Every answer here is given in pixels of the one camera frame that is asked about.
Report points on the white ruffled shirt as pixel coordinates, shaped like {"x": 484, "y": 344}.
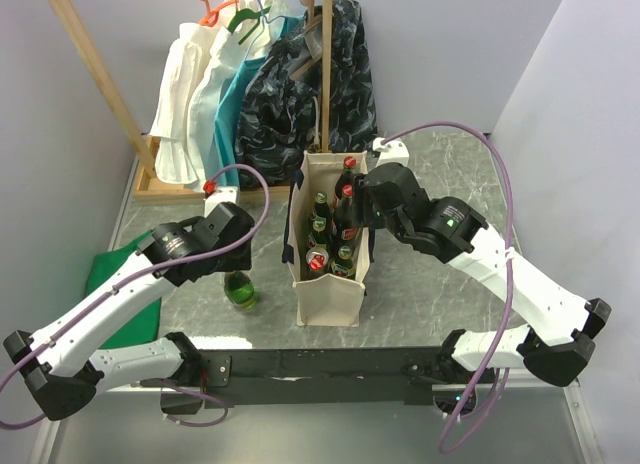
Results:
{"x": 186, "y": 61}

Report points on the orange hanger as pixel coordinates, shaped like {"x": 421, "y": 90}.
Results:
{"x": 212, "y": 14}

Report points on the pale white blouse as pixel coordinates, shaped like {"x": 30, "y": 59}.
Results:
{"x": 226, "y": 55}

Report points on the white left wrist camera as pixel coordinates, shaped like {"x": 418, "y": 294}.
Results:
{"x": 216, "y": 194}

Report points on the green cloth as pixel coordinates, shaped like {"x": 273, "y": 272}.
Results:
{"x": 142, "y": 323}

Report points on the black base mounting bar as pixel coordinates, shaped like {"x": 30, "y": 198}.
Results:
{"x": 326, "y": 376}

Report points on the cola bottle front red cap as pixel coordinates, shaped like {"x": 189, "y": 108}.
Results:
{"x": 345, "y": 231}

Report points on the green glass bottle yellow label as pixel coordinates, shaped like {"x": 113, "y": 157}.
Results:
{"x": 320, "y": 209}

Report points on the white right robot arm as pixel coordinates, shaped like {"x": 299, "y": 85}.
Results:
{"x": 557, "y": 339}

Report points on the blue wire hanger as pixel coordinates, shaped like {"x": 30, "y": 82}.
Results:
{"x": 271, "y": 15}

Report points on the wooden hanger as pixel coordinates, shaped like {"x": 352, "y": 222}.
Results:
{"x": 313, "y": 42}

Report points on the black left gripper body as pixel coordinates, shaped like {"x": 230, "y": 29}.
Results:
{"x": 237, "y": 259}

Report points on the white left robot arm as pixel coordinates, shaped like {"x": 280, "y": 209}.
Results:
{"x": 65, "y": 364}

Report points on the green hanger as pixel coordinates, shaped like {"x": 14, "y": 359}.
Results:
{"x": 246, "y": 21}

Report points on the silver blue energy drink can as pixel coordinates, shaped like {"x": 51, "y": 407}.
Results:
{"x": 317, "y": 259}

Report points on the beige canvas tote bag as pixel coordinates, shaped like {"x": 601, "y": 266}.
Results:
{"x": 328, "y": 300}

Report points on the green bottle front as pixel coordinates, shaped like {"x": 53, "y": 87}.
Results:
{"x": 239, "y": 289}

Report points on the wooden clothes rack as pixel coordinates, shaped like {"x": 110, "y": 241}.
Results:
{"x": 147, "y": 188}

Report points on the dark patterned shirt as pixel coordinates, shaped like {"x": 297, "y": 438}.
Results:
{"x": 277, "y": 118}

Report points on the teal shirt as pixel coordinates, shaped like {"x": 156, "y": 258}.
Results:
{"x": 228, "y": 113}

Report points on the aluminium rail frame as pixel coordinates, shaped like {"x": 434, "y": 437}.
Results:
{"x": 531, "y": 423}

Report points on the dark cola bottle red cap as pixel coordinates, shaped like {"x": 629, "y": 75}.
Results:
{"x": 345, "y": 178}

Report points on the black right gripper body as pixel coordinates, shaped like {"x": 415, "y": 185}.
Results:
{"x": 372, "y": 217}

